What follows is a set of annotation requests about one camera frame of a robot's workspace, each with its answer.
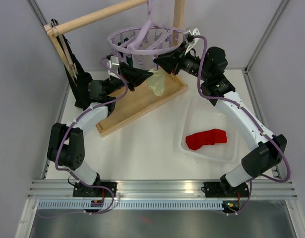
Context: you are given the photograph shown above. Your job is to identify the white plastic basket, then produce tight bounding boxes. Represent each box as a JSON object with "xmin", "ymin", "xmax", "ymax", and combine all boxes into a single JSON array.
[{"xmin": 179, "ymin": 95, "xmax": 239, "ymax": 163}]

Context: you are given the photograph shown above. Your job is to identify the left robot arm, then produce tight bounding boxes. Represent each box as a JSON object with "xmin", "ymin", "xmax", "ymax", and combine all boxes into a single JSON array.
[{"xmin": 47, "ymin": 63, "xmax": 153, "ymax": 197}]

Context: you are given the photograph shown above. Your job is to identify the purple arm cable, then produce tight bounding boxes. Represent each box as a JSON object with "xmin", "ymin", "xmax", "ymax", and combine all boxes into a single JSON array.
[
  {"xmin": 54, "ymin": 56, "xmax": 130, "ymax": 219},
  {"xmin": 191, "ymin": 36, "xmax": 292, "ymax": 216}
]

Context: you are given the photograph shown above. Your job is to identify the wooden rack left post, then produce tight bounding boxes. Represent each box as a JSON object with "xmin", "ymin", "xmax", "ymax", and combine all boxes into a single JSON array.
[{"xmin": 44, "ymin": 24, "xmax": 75, "ymax": 84}]

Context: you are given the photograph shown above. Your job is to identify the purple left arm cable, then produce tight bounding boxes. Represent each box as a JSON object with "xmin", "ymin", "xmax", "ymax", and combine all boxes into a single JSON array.
[{"xmin": 54, "ymin": 56, "xmax": 130, "ymax": 219}]

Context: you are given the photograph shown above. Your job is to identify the wooden rack right post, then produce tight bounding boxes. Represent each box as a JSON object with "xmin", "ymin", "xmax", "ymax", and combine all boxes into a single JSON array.
[{"xmin": 172, "ymin": 0, "xmax": 185, "ymax": 46}]

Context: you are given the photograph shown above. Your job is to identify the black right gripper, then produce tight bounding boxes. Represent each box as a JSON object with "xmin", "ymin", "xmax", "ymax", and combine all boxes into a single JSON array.
[{"xmin": 154, "ymin": 40, "xmax": 211, "ymax": 81}]

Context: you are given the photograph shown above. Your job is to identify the wooden rack top rod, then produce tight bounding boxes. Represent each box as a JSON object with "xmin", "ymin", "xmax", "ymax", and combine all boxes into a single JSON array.
[{"xmin": 52, "ymin": 0, "xmax": 148, "ymax": 36}]

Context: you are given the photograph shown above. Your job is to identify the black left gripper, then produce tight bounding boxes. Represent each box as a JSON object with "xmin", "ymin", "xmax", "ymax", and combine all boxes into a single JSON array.
[{"xmin": 105, "ymin": 61, "xmax": 153, "ymax": 95}]

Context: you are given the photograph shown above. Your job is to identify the black shorts on hanger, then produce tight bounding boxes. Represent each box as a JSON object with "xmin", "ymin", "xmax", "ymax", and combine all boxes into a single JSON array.
[{"xmin": 63, "ymin": 36, "xmax": 93, "ymax": 110}]

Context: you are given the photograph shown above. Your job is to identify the wooden rack post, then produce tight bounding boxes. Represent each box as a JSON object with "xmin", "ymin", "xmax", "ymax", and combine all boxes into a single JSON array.
[
  {"xmin": 172, "ymin": 0, "xmax": 185, "ymax": 46},
  {"xmin": 44, "ymin": 24, "xmax": 75, "ymax": 84}
]

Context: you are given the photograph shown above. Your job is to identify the aluminium mounting rail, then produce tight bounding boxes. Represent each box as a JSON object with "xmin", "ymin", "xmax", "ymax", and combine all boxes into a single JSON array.
[{"xmin": 27, "ymin": 179, "xmax": 297, "ymax": 200}]

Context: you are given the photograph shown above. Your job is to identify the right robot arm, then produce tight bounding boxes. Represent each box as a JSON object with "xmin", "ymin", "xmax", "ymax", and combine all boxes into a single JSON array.
[{"xmin": 153, "ymin": 42, "xmax": 289, "ymax": 196}]

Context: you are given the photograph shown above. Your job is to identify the white slotted cable duct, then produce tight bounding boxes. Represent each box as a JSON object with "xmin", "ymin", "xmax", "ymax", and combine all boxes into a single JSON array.
[{"xmin": 38, "ymin": 199, "xmax": 223, "ymax": 210}]

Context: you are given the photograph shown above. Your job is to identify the red sock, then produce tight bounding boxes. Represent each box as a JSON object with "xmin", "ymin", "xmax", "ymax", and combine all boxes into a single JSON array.
[{"xmin": 185, "ymin": 129, "xmax": 228, "ymax": 151}]

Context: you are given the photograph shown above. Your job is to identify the purple round clip hanger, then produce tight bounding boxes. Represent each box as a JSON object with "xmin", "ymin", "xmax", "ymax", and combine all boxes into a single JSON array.
[{"xmin": 107, "ymin": 0, "xmax": 184, "ymax": 67}]

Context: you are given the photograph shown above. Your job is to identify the cream sock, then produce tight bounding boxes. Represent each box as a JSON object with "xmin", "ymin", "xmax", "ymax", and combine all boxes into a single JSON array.
[{"xmin": 146, "ymin": 68, "xmax": 165, "ymax": 96}]

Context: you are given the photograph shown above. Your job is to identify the wooden rack base tray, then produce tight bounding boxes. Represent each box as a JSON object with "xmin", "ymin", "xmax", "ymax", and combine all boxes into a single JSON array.
[{"xmin": 96, "ymin": 72, "xmax": 188, "ymax": 137}]

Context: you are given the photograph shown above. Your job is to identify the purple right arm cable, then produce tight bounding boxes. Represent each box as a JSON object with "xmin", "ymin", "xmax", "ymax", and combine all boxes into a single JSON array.
[{"xmin": 191, "ymin": 36, "xmax": 292, "ymax": 216}]

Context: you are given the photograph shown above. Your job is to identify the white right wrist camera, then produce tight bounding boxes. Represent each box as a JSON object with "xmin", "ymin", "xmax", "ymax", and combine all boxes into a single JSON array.
[{"xmin": 183, "ymin": 27, "xmax": 200, "ymax": 54}]

